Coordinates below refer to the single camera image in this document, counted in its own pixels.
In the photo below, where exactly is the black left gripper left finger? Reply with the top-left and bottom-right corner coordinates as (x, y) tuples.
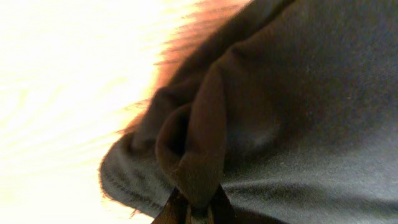
(151, 188), (190, 224)

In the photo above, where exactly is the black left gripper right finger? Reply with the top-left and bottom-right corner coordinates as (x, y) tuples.
(208, 185), (236, 224)

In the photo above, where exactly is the black t-shirt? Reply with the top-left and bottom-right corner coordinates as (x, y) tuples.
(99, 0), (397, 223)

